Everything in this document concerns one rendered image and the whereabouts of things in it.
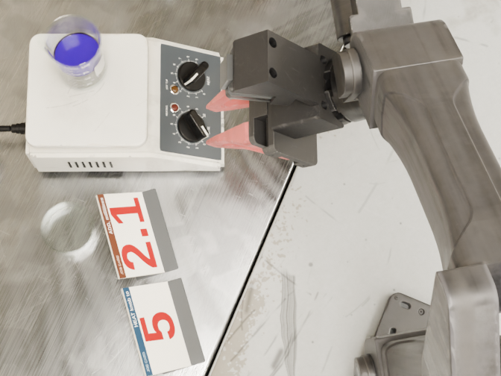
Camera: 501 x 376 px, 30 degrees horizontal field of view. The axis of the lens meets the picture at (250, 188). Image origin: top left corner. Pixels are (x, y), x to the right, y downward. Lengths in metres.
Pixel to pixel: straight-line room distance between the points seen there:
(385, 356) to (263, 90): 0.25
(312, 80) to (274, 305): 0.30
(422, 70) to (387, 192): 0.37
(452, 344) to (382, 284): 0.45
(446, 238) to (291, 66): 0.23
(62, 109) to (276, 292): 0.29
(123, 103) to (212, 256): 0.19
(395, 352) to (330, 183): 0.27
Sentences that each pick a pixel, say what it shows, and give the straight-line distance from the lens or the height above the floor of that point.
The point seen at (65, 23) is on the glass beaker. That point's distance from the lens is 0.92.
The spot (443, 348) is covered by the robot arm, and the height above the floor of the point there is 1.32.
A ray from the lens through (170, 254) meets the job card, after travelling 0.98.
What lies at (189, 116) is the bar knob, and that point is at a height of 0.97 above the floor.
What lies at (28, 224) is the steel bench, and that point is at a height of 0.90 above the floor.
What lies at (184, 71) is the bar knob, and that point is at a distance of 0.99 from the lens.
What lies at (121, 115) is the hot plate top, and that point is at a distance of 0.94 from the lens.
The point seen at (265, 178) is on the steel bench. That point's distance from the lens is 1.01.
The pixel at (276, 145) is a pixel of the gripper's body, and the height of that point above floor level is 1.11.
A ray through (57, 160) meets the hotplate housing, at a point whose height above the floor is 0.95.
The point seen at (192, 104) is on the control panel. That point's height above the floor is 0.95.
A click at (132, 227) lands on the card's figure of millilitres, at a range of 0.98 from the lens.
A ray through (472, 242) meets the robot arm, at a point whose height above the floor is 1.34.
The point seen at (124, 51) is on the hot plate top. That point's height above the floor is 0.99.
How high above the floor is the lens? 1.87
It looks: 75 degrees down
